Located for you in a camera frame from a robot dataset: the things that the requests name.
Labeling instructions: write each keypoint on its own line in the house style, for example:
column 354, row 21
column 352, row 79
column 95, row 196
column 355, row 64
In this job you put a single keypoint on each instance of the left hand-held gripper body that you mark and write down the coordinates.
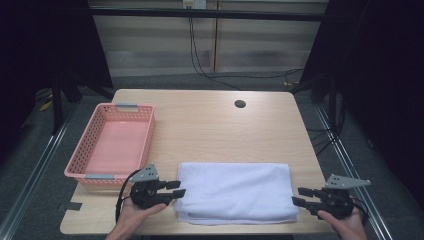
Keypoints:
column 145, row 196

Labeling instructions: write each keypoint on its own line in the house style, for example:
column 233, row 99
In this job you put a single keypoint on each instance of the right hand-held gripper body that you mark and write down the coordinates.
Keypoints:
column 336, row 201

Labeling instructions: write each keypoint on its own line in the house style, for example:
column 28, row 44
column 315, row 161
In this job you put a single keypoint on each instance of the white printed towel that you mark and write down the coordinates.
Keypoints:
column 233, row 193

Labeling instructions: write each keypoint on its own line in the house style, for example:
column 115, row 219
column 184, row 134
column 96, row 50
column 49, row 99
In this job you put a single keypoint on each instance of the pink plastic basket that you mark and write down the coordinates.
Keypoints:
column 110, row 143

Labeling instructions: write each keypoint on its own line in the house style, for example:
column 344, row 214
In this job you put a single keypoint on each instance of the person's left hand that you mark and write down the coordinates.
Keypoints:
column 133, row 216

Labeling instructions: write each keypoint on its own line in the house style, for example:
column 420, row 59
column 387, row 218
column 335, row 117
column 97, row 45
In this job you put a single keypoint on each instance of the person's right hand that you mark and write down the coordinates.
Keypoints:
column 346, row 228

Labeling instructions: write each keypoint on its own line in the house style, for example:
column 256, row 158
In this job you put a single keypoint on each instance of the black tape strip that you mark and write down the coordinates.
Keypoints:
column 71, row 206

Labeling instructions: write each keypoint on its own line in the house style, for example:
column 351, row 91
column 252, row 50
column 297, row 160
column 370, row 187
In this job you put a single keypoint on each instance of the black metal stand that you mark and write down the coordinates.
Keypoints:
column 332, row 103
column 57, row 106

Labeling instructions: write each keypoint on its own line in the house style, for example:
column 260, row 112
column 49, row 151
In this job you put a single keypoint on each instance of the black round table grommet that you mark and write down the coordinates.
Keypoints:
column 240, row 103

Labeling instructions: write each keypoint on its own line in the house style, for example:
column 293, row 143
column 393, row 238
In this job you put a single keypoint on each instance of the black curtain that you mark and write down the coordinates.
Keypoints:
column 40, row 50
column 383, row 83

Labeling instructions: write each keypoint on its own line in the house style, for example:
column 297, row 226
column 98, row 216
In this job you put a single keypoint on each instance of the yellow floor object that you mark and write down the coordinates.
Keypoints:
column 45, row 106

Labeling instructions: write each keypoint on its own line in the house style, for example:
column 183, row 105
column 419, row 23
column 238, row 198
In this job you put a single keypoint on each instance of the metal floor rail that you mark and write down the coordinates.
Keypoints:
column 33, row 176
column 346, row 166

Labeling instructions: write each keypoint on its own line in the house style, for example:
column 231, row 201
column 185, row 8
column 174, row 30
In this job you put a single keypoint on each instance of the black horizontal frame bar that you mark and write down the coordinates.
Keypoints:
column 206, row 14

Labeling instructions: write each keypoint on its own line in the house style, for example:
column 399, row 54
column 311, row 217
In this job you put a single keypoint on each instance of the white wall power outlet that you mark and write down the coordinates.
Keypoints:
column 195, row 4

